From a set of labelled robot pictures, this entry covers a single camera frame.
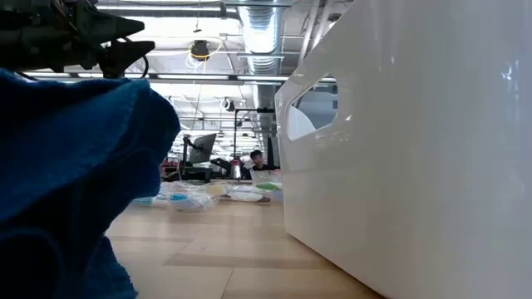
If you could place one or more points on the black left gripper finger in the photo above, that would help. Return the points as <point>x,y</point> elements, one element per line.
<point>108,25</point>
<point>120,54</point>

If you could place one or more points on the dark ceiling pipe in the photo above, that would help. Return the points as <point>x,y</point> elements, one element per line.
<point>166,11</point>

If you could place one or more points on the silver ventilation duct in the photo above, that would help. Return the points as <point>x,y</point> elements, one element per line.
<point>262,37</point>

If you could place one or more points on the white plastic bin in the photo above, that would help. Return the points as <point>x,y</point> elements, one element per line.
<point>415,166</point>

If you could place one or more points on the grey ceiling conduit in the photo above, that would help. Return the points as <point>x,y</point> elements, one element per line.
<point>309,29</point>

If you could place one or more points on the grey office monitor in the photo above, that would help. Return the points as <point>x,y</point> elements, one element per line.
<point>203,147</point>

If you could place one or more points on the black metal gantry frame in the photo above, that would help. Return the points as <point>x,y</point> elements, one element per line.
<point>266,110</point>

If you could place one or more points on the long ceiling light strip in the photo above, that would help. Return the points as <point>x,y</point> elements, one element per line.
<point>191,76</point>

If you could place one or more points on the black ceiling camera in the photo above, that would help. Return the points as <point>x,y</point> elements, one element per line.
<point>228,104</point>

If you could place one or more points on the white bottle with red cap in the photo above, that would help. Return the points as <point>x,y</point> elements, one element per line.
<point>235,171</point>

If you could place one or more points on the person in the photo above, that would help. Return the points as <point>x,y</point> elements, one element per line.
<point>257,160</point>

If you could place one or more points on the green packaged toothbrush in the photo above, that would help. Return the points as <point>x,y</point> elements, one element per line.
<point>269,187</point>

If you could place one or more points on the blue cloth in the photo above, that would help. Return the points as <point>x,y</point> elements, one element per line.
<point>62,166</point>

